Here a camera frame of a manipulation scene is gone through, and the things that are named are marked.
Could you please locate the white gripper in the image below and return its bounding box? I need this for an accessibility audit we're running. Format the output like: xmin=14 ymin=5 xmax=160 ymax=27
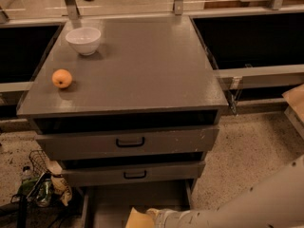
xmin=146 ymin=208 xmax=181 ymax=228

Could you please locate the yellow sponge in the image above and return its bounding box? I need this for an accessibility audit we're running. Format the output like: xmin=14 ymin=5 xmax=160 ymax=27
xmin=125 ymin=208 xmax=154 ymax=228

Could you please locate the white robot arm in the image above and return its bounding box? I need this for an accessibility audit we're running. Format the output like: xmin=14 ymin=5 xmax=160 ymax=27
xmin=146 ymin=156 xmax=304 ymax=228

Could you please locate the grey bottom drawer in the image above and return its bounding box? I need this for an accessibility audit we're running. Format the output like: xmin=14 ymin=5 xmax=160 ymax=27
xmin=82 ymin=180 xmax=193 ymax=228

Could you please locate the grey drawer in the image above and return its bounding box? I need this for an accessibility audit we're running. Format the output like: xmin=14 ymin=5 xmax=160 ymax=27
xmin=82 ymin=180 xmax=193 ymax=228
xmin=36 ymin=126 xmax=219 ymax=161
xmin=62 ymin=161 xmax=205 ymax=187

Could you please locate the grey top drawer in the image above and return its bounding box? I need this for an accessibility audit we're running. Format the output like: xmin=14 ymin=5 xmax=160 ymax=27
xmin=36 ymin=126 xmax=219 ymax=161

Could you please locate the grey middle drawer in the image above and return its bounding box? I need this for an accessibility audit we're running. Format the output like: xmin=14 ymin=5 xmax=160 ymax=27
xmin=62 ymin=161 xmax=205 ymax=187

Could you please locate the grey drawer cabinet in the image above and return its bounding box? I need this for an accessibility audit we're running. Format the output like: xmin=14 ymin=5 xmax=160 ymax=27
xmin=16 ymin=15 xmax=229 ymax=188

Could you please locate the cream patterned bag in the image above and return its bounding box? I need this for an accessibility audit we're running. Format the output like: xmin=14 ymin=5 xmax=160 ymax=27
xmin=46 ymin=159 xmax=72 ymax=206

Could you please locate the green snack bag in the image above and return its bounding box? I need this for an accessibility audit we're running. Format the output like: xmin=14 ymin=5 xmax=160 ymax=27
xmin=17 ymin=174 xmax=53 ymax=208

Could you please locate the plastic bottle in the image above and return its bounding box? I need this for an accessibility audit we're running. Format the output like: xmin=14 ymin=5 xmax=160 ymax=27
xmin=21 ymin=165 xmax=32 ymax=181

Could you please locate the orange fruit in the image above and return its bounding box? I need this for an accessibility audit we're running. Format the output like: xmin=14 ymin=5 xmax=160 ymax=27
xmin=51 ymin=69 xmax=72 ymax=89

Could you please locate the white bowl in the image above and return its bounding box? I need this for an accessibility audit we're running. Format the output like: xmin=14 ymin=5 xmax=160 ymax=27
xmin=66 ymin=27 xmax=101 ymax=56

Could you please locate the black wire basket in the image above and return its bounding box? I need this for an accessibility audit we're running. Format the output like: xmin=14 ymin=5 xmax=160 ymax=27
xmin=28 ymin=150 xmax=48 ymax=176

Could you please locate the metal railing frame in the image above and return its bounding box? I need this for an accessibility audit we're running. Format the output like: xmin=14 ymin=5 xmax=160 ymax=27
xmin=0 ymin=0 xmax=304 ymax=93

